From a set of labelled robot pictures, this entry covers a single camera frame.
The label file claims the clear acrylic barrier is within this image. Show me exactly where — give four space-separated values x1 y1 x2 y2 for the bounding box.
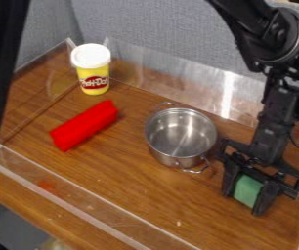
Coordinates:
0 36 299 250

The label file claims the red foam block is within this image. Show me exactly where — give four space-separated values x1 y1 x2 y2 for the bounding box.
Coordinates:
49 100 118 151

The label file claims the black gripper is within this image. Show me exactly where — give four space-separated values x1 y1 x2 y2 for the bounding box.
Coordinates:
217 139 299 216

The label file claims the green foam block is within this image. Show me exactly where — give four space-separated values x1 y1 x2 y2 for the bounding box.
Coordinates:
233 175 263 208

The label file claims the yellow play-doh can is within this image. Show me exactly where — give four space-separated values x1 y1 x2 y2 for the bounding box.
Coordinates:
70 43 110 95

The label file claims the stainless steel pot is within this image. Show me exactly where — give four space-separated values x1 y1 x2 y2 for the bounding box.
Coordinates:
143 102 217 174

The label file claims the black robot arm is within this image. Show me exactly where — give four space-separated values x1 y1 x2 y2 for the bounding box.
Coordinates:
207 0 299 216

